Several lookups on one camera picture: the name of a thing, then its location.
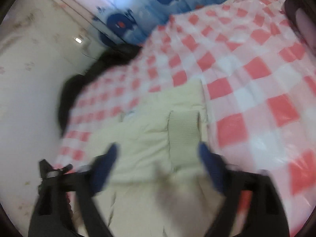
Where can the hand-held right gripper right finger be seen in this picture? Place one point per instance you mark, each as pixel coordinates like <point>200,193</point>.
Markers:
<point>212,167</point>

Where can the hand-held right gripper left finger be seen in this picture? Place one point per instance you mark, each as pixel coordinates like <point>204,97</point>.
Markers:
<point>106,167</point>

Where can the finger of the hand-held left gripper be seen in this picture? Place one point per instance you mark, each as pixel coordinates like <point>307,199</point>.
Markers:
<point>49,171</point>

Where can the cream quilted jacket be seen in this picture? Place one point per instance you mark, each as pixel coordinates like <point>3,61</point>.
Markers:
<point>148,140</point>

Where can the dark clothes pile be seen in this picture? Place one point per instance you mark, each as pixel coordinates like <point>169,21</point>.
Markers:
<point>290,7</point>

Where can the black padded jacket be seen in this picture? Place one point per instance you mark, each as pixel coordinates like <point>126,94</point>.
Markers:
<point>74,88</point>

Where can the pink white checkered bed cover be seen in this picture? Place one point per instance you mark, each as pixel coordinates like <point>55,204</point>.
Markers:
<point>246,79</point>

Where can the blue whale print curtain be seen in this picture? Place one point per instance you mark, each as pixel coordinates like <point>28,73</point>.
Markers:
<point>148,9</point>

